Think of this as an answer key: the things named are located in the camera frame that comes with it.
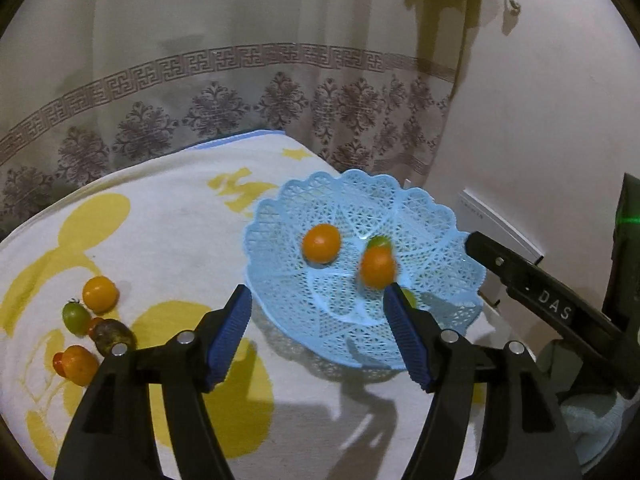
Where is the dark brown-green round fruit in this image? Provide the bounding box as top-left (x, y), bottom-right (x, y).
top-left (93, 320), bottom-right (137, 357)

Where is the orange round fruit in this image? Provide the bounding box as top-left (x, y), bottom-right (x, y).
top-left (359, 247), bottom-right (398, 290)
top-left (82, 275), bottom-right (120, 312)
top-left (62, 345), bottom-right (100, 387)
top-left (302, 223), bottom-right (342, 265)

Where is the light blue lattice plastic basket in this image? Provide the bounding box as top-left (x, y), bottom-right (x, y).
top-left (243, 169), bottom-right (487, 372)

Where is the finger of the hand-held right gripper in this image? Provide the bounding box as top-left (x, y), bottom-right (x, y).
top-left (465, 231), bottom-right (640, 400)

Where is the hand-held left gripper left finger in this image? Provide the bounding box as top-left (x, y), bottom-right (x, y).
top-left (54, 284), bottom-right (252, 480)

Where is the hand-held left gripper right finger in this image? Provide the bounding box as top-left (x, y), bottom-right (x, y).
top-left (382, 282), bottom-right (583, 480)

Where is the pale blue cloth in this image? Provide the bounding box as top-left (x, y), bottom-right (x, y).
top-left (557, 390), bottom-right (632, 467)

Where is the beige patterned curtain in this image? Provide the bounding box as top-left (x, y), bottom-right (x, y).
top-left (0, 0), bottom-right (471, 241)

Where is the green tomato with stem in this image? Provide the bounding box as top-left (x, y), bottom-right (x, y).
top-left (62, 298), bottom-right (92, 337)

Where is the white and yellow printed blanket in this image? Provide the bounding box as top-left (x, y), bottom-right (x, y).
top-left (0, 130), bottom-right (501, 480)

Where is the white flat box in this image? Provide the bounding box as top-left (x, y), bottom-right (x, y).
top-left (457, 187), bottom-right (546, 266)

